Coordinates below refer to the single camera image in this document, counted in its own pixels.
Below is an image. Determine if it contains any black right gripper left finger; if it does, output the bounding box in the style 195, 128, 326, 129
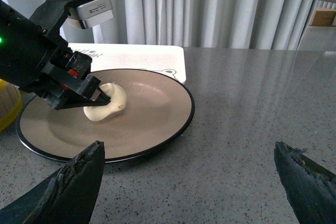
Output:
1, 141, 105, 223

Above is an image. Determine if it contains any cream rectangular bear tray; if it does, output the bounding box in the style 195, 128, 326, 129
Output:
69, 43, 186, 84

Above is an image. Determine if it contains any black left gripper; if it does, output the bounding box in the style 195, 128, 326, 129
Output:
1, 2, 111, 110

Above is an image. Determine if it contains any grey pleated curtain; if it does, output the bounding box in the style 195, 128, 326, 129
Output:
0, 0, 329, 50

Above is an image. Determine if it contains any yellow rimmed bamboo steamer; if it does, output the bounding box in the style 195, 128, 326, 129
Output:
0, 80, 23, 131

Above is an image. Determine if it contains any white steamed bun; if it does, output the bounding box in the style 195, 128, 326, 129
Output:
83, 83, 127, 122

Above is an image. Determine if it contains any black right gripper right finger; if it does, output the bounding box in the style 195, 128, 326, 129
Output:
274, 142, 335, 223

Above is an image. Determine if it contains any wooden shelf in background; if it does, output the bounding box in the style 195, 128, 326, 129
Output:
309, 0, 335, 27

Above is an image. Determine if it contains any beige plate with black rim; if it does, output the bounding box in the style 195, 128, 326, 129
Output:
16, 69, 195, 163

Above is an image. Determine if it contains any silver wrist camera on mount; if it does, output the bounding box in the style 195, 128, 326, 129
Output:
29, 0, 114, 47

